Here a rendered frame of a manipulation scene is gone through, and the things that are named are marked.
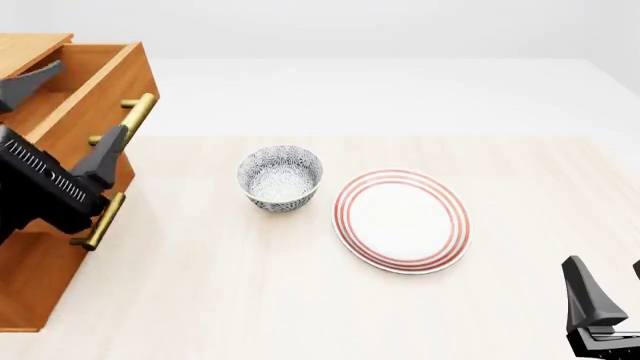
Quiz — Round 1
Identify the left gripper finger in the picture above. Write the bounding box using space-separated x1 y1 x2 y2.
71 124 130 193
0 59 68 114

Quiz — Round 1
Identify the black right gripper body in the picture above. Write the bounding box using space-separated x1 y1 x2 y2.
566 324 640 360

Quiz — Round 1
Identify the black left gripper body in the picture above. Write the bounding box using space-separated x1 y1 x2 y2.
0 125 111 246

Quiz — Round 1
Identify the brass bar handle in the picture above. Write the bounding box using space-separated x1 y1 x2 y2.
88 92 157 147
69 191 127 252

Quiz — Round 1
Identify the wooden drawer with box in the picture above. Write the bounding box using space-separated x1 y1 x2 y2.
0 41 161 171

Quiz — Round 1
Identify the closed wooden drawer front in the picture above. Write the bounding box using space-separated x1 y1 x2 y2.
19 152 137 236

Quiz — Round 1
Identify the wooden cabinet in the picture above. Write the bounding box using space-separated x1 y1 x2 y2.
0 32 137 333

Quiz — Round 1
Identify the blue white patterned bowl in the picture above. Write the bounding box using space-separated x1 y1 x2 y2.
236 144 325 214

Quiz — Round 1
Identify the white plate with red rings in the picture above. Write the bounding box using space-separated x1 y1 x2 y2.
331 168 473 276

